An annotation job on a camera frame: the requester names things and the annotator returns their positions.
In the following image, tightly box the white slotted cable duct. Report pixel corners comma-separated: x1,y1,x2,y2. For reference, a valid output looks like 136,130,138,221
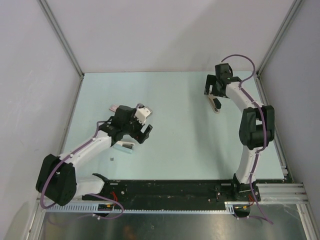
44,201,237,215

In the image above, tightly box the left aluminium frame post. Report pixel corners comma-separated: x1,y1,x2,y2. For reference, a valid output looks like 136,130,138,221
37,0,84,79

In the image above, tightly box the aluminium frame post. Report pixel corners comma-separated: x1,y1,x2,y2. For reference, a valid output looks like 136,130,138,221
256,0,305,78
37,0,84,79

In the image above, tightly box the red white staple box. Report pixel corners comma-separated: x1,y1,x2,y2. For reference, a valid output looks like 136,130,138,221
109,105,119,113

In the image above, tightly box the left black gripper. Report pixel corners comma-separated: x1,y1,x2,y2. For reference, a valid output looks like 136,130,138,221
122,109,152,144

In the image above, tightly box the light blue white stapler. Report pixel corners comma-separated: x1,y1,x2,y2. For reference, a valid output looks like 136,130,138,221
113,141,135,154

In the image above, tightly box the aluminium front rail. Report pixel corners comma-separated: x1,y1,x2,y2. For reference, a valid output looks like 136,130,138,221
44,180,306,206

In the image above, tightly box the beige black stapler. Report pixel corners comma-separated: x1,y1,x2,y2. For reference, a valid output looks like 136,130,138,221
207,94,222,114

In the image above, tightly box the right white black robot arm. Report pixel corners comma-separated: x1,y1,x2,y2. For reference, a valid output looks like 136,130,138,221
204,63,275,201

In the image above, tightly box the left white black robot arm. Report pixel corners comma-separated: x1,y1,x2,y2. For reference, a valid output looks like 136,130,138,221
35,104,153,209

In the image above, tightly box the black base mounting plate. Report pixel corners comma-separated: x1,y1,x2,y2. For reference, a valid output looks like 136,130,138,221
82,179,261,211

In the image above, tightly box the right aluminium frame post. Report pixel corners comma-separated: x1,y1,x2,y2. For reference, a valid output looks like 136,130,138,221
256,0,305,78

